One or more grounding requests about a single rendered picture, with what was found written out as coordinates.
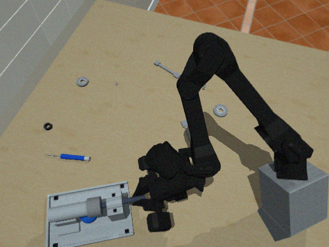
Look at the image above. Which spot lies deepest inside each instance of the blue screwdriver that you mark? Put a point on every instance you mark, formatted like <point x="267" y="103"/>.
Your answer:
<point x="72" y="157"/>

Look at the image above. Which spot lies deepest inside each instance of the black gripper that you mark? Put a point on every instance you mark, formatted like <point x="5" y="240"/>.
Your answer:
<point x="159" y="191"/>

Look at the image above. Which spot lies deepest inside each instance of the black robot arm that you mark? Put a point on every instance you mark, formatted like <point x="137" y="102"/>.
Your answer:
<point x="212" y="55"/>

